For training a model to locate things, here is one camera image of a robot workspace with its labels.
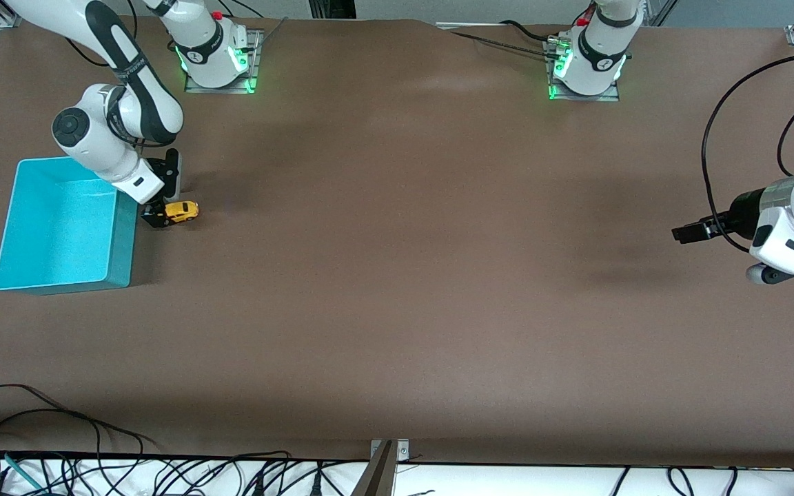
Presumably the yellow toy beetle car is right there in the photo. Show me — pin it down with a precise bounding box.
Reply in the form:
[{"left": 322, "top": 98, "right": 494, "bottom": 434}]
[{"left": 164, "top": 200, "right": 200, "bottom": 225}]

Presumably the teal plastic bin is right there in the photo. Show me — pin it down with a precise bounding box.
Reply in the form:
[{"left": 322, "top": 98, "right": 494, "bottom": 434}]
[{"left": 0, "top": 157, "right": 139, "bottom": 296}]

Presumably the grey metal pole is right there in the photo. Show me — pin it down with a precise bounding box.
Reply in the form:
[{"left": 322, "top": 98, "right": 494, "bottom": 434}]
[{"left": 350, "top": 441, "right": 398, "bottom": 496}]

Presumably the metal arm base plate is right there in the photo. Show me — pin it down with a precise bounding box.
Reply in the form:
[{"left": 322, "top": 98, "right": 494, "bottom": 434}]
[
  {"left": 183, "top": 29, "right": 261, "bottom": 95},
  {"left": 545, "top": 38, "right": 622, "bottom": 103}
]

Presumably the thick black cable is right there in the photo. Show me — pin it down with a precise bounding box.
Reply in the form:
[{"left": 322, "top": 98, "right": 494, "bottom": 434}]
[{"left": 500, "top": 19, "right": 562, "bottom": 42}]

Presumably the thin black cable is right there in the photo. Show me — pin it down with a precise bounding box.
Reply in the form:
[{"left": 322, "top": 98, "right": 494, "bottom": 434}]
[{"left": 449, "top": 30, "right": 558, "bottom": 59}]

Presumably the teal cable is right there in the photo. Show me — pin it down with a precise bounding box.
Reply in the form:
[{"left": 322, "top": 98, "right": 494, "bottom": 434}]
[{"left": 0, "top": 448, "right": 45, "bottom": 490}]

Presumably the small metal bracket plate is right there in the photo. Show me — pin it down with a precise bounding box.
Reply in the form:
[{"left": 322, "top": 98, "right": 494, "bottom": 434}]
[{"left": 369, "top": 438, "right": 410, "bottom": 464}]

